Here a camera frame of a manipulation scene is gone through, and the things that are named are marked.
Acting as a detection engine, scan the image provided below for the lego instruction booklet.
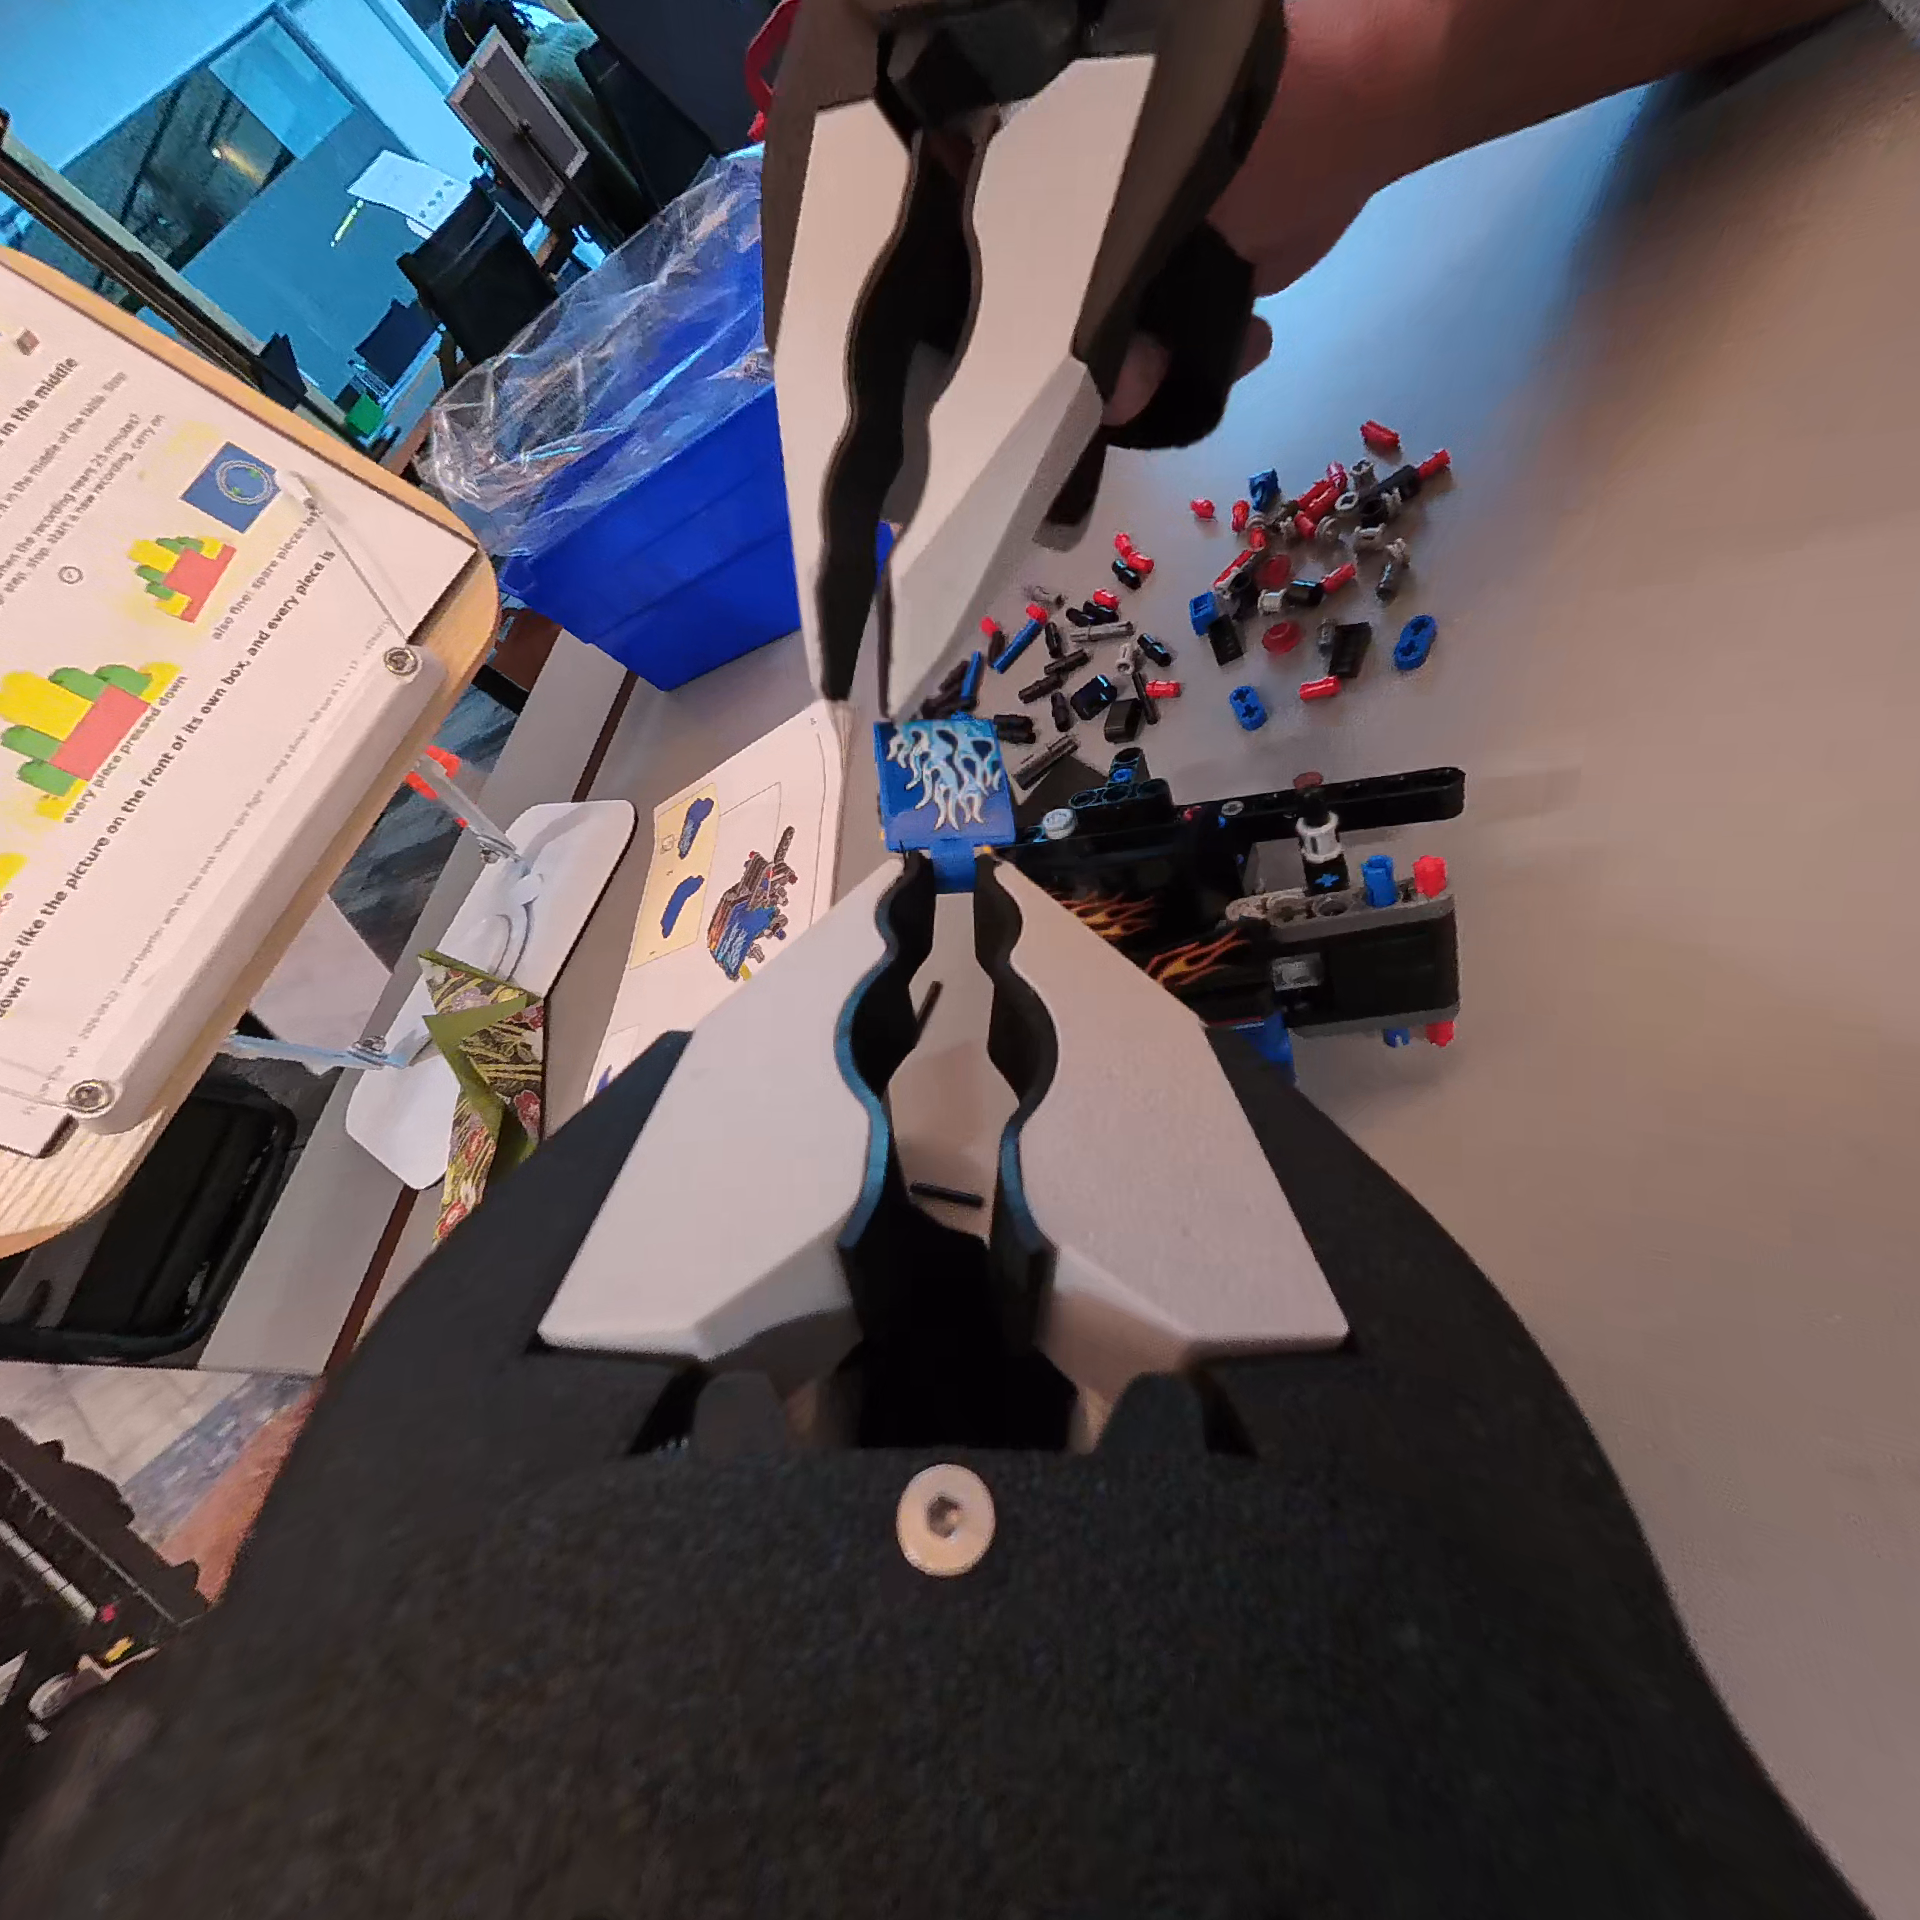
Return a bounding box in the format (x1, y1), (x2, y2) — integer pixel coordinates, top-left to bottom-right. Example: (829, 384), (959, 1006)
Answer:
(592, 704), (847, 1080)

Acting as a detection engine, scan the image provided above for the blue lego panel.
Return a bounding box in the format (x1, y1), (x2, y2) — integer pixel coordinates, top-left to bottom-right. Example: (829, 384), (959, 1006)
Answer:
(872, 718), (1024, 893)

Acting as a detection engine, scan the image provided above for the white sign holder base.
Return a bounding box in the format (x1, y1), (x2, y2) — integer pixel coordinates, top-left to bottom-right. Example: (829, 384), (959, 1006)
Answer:
(345, 799), (639, 1190)

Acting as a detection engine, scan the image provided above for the green patterned paper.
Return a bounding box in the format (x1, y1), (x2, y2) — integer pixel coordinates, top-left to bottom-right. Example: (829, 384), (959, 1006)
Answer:
(421, 949), (549, 1247)

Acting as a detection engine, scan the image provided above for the black office chair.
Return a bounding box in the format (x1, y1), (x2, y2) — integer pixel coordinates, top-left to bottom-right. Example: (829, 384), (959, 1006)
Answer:
(397, 181), (557, 367)

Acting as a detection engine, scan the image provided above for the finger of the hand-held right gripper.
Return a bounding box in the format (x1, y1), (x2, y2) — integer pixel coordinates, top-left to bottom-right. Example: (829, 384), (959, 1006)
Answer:
(758, 88), (927, 701)
(872, 53), (1161, 721)

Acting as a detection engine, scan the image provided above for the clear plastic bag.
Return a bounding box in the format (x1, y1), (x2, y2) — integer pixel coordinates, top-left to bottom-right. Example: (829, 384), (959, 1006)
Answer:
(421, 151), (811, 519)

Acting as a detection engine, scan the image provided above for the printed instruction sign board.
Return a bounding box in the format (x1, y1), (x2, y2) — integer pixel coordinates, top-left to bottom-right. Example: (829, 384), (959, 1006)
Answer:
(0, 246), (481, 1156)

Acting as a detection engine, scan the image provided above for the black flame-print lego model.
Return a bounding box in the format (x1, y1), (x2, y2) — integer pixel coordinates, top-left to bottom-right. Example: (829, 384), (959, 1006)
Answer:
(997, 766), (1469, 1075)

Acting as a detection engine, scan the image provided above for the person's right forearm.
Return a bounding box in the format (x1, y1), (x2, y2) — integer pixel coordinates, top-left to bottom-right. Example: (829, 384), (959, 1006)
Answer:
(1462, 0), (1870, 196)

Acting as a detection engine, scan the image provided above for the computer monitor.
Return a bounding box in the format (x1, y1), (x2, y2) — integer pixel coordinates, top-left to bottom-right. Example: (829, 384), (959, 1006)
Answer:
(445, 28), (590, 189)

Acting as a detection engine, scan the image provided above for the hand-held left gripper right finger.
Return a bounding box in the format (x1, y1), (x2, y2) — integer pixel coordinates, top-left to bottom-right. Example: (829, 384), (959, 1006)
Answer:
(976, 855), (1352, 1424)

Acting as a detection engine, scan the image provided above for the person's right hand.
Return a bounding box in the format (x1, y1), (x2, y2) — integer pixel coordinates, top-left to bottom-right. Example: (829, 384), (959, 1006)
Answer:
(1107, 0), (1479, 433)

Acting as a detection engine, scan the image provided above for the white paper sheet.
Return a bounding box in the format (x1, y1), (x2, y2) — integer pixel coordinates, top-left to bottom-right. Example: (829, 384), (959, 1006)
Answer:
(348, 151), (465, 232)

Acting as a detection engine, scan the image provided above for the instruction board with brick pictures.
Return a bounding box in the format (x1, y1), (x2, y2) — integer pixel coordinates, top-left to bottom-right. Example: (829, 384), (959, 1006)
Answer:
(0, 246), (504, 1262)

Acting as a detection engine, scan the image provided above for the pile of small lego pieces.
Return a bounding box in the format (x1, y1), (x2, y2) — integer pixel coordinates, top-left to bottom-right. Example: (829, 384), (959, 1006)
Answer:
(913, 421), (1456, 788)

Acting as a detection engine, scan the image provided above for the black plastic bin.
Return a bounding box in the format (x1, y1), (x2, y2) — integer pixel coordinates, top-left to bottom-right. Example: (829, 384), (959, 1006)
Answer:
(0, 1055), (296, 1360)

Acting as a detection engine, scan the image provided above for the blue plastic bin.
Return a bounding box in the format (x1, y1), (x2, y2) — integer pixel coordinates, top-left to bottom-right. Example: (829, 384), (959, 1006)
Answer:
(496, 382), (902, 693)

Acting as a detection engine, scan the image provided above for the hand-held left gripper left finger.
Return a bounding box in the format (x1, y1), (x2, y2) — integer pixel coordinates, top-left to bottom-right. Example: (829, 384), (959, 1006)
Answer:
(534, 855), (927, 1419)

